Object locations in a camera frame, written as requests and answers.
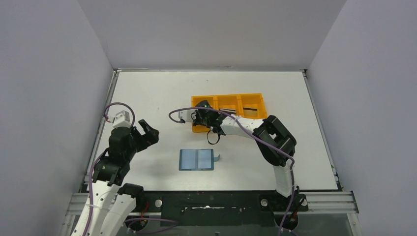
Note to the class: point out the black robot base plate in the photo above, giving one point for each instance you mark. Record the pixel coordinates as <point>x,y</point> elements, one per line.
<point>217,208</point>

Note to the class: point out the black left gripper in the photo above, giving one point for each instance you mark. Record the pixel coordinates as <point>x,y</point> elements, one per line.
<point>139,136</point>

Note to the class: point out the yellow three-compartment plastic tray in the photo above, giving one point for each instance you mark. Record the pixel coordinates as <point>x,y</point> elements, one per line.
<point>244,105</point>

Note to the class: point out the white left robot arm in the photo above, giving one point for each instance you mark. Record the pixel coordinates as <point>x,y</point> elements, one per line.
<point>110,199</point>

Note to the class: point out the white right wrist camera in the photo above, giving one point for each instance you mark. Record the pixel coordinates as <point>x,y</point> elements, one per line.
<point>187,116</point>

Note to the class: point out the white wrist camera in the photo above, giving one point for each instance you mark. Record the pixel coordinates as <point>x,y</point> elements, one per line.
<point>187,116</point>
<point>122,119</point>

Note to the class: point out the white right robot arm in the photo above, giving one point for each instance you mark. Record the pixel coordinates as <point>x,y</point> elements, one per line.
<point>275,142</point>

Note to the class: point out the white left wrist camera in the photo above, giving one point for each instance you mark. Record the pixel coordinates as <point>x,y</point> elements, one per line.
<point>122,119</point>

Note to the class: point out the silver striped card middle compartment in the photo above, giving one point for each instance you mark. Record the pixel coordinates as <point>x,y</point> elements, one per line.
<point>230,111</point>

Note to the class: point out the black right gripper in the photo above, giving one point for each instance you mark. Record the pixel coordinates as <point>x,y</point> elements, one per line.
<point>202,114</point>

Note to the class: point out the blue leather card holder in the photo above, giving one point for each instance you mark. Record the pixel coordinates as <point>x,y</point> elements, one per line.
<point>197,159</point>

